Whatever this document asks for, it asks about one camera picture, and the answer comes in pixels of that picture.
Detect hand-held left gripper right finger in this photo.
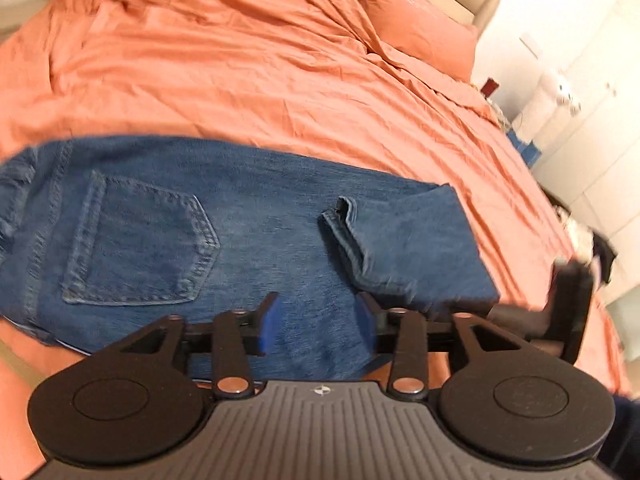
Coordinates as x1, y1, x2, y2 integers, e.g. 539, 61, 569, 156
355, 292, 534, 402

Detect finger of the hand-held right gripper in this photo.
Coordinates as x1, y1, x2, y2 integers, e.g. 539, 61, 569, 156
487, 304, 552, 356

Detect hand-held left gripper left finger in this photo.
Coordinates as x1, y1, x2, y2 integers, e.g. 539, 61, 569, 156
117, 292, 279, 402

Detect blue denim pants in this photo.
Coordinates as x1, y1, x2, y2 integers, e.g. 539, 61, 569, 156
0, 134, 502, 382

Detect dark cloth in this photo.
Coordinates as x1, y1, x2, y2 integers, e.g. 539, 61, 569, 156
589, 232, 618, 285

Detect person's dark blue clothing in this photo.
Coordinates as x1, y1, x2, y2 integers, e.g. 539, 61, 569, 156
597, 394, 640, 477

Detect blue box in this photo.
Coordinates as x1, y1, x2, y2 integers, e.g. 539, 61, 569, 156
505, 129, 543, 165

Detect white wardrobe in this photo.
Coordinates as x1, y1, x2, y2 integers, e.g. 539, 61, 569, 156
530, 7, 640, 306

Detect white rounded appliance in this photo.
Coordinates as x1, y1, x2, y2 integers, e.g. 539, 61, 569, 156
517, 67, 583, 143

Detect orange bed cover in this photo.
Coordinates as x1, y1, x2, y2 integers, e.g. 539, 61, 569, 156
0, 0, 632, 480

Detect orange embroidered pillow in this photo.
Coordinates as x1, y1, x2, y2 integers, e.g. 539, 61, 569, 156
356, 0, 480, 82

